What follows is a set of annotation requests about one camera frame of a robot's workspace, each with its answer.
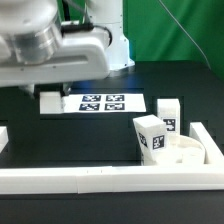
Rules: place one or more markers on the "white marker tag sheet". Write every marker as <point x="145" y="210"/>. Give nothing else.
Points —
<point x="104" y="103"/>

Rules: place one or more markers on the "white front fence bar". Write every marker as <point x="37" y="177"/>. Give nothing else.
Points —
<point x="110" y="179"/>

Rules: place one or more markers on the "white round stool seat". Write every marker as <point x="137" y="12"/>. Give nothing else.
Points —
<point x="180" y="150"/>

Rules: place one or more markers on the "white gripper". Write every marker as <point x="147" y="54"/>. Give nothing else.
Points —
<point x="82" y="56"/>

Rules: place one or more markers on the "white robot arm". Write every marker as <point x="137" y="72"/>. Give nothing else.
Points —
<point x="37" y="47"/>

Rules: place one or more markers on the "white left fence bar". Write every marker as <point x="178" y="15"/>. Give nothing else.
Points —
<point x="3" y="137"/>

